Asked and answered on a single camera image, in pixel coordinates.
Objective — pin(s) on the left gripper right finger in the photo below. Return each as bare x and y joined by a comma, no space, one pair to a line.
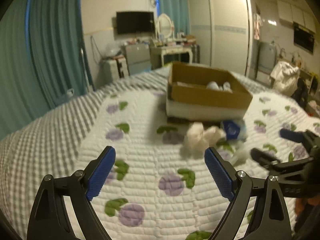
270,218

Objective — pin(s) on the white plush toy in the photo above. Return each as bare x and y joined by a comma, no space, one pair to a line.
241,154

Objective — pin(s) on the white dressing table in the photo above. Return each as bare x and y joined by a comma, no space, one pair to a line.
157,54

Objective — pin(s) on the grey checked bed sheet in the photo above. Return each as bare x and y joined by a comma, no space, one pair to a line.
50,145

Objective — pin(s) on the white wall cabinets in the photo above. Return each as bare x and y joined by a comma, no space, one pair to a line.
291,14

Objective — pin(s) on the teal curtain right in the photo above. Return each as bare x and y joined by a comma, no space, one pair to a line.
178,12

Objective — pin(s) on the white clothes pile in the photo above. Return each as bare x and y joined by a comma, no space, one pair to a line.
285,78

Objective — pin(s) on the clear water jug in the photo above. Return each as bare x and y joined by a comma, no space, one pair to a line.
70,94

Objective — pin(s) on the blue tissue packet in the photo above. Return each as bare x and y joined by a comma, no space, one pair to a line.
234,129

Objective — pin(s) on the brown cardboard box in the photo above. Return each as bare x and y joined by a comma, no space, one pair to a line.
189,99

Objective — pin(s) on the small grey fridge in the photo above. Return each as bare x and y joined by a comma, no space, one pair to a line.
138,58

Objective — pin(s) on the floral white quilt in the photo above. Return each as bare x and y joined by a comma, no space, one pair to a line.
153,191

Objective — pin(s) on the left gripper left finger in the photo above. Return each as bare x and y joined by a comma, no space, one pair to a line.
49,218

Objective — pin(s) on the person's hand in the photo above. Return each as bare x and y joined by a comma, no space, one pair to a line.
301,203

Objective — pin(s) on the white storage cabinet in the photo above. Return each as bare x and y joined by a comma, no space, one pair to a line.
115,69

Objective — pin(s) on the teal curtain left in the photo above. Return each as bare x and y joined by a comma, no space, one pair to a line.
42,56

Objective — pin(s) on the black range hood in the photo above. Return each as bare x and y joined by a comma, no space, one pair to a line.
303,37

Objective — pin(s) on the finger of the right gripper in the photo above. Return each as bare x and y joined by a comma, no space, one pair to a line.
307,138
264,159

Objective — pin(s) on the white oval vanity mirror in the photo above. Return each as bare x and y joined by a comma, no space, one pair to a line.
164,27

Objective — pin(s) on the black wall television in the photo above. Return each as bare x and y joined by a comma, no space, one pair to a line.
133,22

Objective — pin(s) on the white sliding wardrobe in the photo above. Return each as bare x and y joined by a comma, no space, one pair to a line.
224,33

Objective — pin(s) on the cream lace cloth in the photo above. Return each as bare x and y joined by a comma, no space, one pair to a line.
198,139

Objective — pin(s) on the teal curtain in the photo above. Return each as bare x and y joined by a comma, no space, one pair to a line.
178,12
42,56

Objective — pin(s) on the grey washing machine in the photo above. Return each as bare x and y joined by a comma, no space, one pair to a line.
266,57

